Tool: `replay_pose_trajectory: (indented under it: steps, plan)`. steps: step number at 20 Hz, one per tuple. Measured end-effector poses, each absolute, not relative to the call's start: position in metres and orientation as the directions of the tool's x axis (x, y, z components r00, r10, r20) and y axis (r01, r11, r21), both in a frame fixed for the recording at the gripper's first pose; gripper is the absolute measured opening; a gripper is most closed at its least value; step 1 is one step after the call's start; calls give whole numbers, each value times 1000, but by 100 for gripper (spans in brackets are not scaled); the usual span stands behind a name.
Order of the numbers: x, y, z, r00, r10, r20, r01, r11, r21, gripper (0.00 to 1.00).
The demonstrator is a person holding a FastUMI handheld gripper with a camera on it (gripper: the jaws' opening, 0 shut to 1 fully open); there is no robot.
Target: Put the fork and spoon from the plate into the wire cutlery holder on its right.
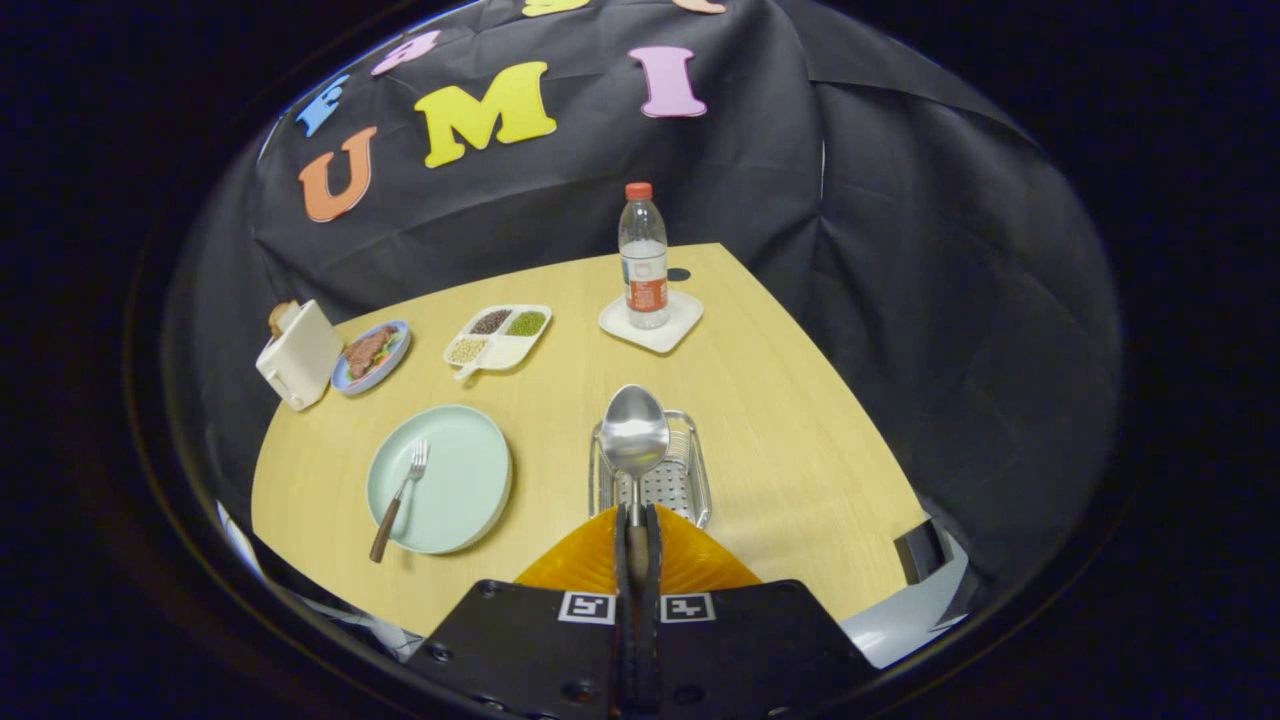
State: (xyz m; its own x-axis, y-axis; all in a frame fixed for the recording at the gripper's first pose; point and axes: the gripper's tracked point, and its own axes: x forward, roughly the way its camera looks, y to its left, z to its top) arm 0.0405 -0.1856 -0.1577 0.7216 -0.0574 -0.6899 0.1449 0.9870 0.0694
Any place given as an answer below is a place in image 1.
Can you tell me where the metal wire basket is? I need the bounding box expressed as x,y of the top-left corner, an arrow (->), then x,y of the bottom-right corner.
588,409 -> 713,530

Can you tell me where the fork with wooden handle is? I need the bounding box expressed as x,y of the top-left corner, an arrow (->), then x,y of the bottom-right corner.
369,438 -> 431,564

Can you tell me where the black backdrop cloth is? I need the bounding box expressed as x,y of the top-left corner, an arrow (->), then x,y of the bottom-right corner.
165,0 -> 1121,601

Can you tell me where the small blue plate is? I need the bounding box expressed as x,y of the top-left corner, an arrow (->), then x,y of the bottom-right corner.
331,320 -> 412,396

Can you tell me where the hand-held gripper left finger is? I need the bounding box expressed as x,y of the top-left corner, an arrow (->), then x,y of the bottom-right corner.
405,503 -> 638,720

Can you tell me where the clear water bottle red cap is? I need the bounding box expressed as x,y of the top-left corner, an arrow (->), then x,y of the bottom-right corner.
618,182 -> 671,330

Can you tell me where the pale green plate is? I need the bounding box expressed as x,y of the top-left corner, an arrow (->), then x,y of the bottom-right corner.
366,404 -> 514,556

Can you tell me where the white divided tray with beans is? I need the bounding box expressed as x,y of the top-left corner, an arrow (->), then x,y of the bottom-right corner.
443,304 -> 553,382

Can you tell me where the grey chair with black armrest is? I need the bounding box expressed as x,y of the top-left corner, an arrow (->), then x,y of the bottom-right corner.
838,515 -> 973,669

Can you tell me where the spoon with wooden handle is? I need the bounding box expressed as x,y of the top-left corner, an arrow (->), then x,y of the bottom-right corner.
599,384 -> 672,591

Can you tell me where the white square coaster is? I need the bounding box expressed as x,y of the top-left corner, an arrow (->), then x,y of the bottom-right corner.
598,290 -> 704,355

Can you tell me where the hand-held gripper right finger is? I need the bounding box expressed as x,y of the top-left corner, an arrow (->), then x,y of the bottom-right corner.
639,503 -> 881,720

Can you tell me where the brown meat with vegetables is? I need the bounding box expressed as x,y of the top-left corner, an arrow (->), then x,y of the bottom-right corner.
345,325 -> 399,380

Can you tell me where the white toaster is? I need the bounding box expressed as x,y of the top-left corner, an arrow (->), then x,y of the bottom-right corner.
256,300 -> 344,412

